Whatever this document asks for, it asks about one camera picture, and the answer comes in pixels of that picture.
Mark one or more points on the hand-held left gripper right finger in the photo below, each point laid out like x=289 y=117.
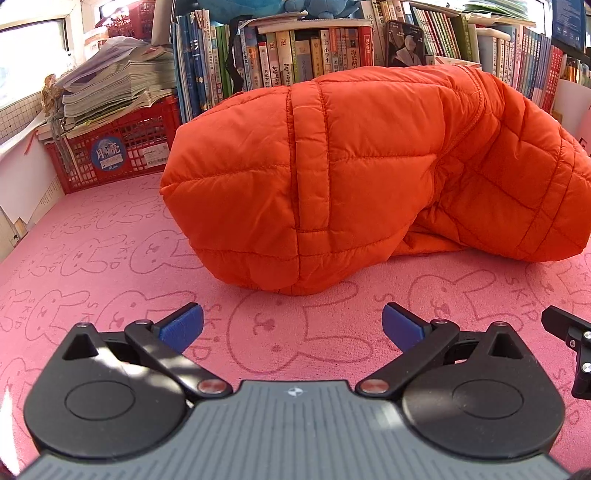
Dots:
x=401 y=330

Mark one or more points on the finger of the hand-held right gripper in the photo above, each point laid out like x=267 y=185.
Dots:
x=561 y=323

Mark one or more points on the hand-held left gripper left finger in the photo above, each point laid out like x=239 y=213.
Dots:
x=182 y=325

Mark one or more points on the orange puffer jacket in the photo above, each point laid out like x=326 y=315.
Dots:
x=369 y=161

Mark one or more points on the red plastic crate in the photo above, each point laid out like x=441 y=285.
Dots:
x=138 y=134

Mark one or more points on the white pen box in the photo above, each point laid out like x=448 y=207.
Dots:
x=572 y=106

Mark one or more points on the stack of magazines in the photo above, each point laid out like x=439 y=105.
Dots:
x=115 y=78

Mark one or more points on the row of pink-spined books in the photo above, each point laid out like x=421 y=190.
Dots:
x=531 y=64

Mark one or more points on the brown hanging ornament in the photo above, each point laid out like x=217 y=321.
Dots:
x=53 y=99

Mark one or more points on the white plastic file holder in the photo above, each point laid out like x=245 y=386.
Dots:
x=491 y=46

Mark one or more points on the row of tall colourful books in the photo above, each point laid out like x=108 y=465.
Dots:
x=277 y=55

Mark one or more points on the black smartphone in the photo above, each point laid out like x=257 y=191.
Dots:
x=405 y=44

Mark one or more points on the blue printed board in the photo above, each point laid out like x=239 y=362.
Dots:
x=569 y=23

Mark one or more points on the row of thin green books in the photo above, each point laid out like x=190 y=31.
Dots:
x=443 y=32

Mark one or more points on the grey flat board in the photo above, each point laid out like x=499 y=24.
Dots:
x=162 y=21

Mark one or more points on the red mesh basket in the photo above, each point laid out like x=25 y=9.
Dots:
x=131 y=18

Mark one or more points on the stack of green folders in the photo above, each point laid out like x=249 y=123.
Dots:
x=498 y=7

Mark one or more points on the blue whale plush toy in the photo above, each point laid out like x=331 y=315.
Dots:
x=240 y=7

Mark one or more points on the blue cat plush toy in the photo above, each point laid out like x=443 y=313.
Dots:
x=323 y=7

